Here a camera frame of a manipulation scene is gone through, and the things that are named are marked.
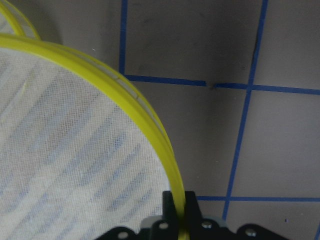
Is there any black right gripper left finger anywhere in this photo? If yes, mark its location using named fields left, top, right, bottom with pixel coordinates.
left=162, top=191, right=178, bottom=225

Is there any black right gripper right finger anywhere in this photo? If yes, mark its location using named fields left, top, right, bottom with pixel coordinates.
left=185, top=191, right=203, bottom=225

